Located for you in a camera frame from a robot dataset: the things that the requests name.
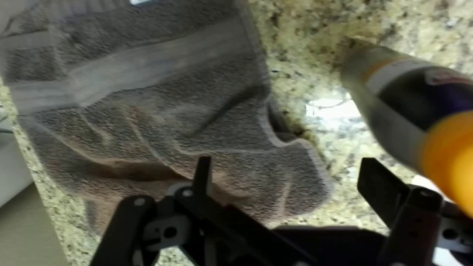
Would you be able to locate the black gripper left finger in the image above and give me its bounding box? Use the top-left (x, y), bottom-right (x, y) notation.
top-left (193, 156), bottom-right (212, 195)

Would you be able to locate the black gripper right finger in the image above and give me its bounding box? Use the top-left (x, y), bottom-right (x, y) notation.
top-left (358, 158), bottom-right (416, 229)

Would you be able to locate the grey brown towel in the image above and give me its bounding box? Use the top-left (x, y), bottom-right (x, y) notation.
top-left (0, 0), bottom-right (330, 230)

